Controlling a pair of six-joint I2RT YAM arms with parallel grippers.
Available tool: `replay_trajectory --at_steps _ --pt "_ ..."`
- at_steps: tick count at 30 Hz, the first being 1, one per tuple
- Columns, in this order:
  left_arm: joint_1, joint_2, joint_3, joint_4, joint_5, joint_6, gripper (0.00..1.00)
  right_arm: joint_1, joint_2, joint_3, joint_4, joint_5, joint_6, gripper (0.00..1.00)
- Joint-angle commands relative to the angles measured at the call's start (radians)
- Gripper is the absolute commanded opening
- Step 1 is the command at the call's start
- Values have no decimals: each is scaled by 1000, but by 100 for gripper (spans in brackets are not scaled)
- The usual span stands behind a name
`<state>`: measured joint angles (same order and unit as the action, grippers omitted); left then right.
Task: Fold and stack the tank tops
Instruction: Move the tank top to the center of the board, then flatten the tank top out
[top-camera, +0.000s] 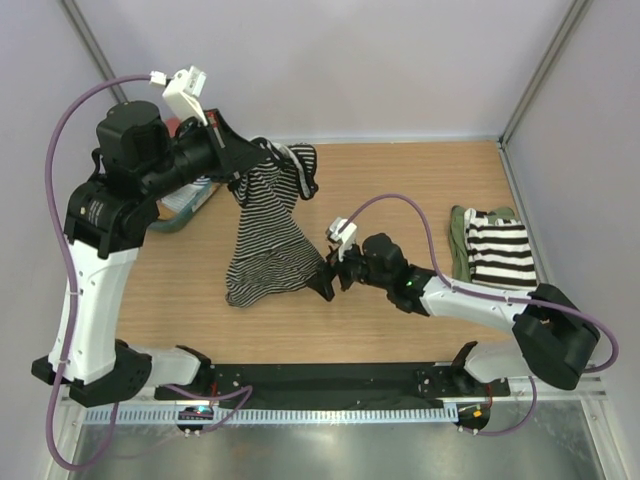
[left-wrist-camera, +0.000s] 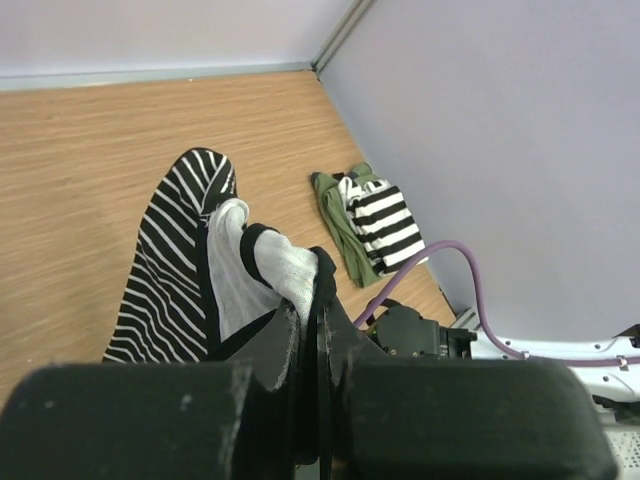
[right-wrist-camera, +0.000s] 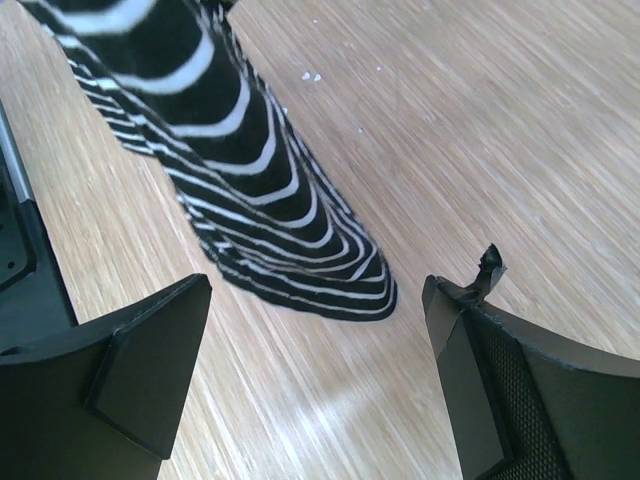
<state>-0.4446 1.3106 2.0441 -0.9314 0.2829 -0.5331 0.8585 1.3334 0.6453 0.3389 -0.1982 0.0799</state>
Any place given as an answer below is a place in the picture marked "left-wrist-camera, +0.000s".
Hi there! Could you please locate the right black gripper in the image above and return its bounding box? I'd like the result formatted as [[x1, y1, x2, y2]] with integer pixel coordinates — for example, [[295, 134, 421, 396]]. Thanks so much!
[[367, 299, 478, 359]]

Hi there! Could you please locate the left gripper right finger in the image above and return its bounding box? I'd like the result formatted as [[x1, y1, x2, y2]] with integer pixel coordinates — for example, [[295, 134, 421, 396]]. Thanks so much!
[[317, 302, 618, 479]]

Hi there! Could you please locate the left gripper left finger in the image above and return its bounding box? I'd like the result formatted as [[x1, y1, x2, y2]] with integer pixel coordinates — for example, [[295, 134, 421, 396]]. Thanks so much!
[[1, 302, 300, 479]]

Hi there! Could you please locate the thin striped black tank top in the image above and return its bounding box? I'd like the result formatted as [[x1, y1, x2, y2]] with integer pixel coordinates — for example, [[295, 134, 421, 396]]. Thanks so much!
[[102, 147, 337, 364]]

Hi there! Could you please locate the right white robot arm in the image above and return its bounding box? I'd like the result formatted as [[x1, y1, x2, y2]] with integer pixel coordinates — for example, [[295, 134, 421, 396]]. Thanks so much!
[[366, 299, 639, 426]]

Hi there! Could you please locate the olive green folded tank top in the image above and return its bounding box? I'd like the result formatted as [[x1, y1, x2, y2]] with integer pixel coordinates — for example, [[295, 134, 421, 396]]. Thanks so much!
[[310, 163, 391, 288]]

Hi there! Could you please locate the wide striped folded tank top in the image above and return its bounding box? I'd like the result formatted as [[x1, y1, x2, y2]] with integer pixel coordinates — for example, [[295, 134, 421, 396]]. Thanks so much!
[[338, 177, 425, 276]]

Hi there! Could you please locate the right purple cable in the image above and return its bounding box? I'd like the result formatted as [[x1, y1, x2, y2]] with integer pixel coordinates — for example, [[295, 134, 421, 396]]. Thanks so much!
[[355, 239, 640, 369]]

